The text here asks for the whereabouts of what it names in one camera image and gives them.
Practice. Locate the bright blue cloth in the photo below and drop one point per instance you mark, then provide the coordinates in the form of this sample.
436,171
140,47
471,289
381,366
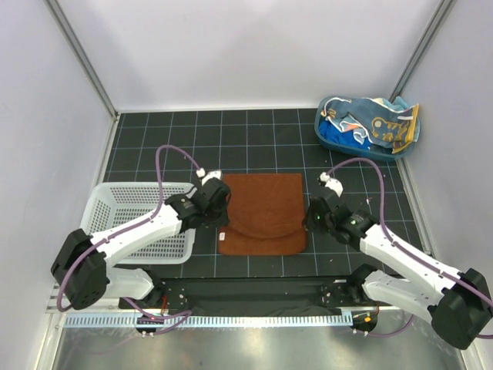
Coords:
331,134

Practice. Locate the slotted cable duct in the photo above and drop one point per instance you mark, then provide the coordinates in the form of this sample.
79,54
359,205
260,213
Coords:
132,320

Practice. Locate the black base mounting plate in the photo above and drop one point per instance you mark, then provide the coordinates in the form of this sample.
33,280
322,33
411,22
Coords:
256,296

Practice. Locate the aluminium frame post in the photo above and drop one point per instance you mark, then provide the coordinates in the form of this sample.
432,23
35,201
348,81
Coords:
425,41
76,46

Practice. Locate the aluminium front rail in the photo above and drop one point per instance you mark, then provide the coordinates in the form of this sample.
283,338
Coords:
52,303

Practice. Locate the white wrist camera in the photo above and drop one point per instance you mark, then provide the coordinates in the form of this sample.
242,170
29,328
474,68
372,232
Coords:
204,175
331,183

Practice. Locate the right aluminium frame post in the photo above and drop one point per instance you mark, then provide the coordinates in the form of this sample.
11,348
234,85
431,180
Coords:
425,41

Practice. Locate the brown towel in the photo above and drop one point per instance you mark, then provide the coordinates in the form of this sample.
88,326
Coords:
265,213

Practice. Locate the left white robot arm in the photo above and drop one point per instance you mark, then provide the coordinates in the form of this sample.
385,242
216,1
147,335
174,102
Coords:
86,268

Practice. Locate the blue plastic tub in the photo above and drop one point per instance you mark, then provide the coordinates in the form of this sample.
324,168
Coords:
362,152

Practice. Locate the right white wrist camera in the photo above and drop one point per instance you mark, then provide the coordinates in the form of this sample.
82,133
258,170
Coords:
331,183

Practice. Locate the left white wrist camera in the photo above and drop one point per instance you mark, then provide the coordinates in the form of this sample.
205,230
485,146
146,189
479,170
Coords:
204,175

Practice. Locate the left aluminium frame post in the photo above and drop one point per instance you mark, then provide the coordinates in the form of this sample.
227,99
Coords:
76,46

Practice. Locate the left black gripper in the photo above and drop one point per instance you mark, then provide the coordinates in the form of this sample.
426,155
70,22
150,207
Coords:
223,220

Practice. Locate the white perforated plastic basket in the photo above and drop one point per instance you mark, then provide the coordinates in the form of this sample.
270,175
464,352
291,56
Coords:
115,203

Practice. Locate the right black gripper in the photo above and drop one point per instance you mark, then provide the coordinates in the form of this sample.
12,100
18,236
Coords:
308,222

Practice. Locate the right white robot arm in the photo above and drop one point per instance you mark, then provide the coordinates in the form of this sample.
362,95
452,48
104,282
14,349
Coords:
456,304

